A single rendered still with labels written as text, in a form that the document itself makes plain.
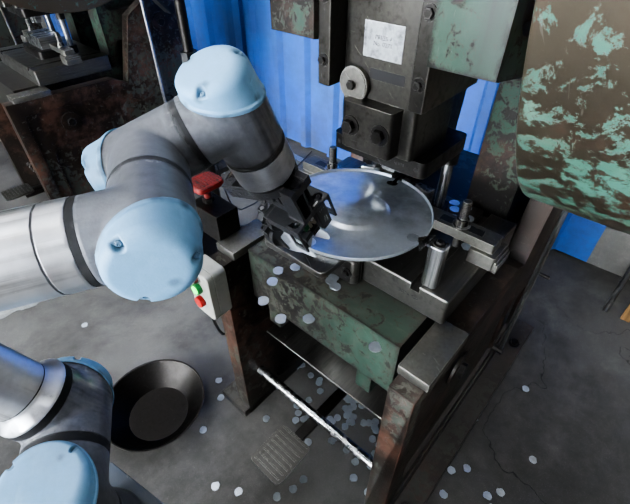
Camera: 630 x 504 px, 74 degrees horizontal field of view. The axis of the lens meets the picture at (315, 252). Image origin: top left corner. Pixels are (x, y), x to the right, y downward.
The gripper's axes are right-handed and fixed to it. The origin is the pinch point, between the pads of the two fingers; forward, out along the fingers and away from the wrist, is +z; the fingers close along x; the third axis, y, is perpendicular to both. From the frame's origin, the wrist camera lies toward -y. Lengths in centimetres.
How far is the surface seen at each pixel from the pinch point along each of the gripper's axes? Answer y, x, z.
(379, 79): 0.2, 26.3, -11.5
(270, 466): 0, -39, 52
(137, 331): -77, -39, 70
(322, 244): 1.9, 2.1, 2.3
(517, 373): 38, 26, 100
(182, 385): -45, -42, 66
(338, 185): -7.2, 17.3, 9.4
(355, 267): 4.7, 4.6, 13.0
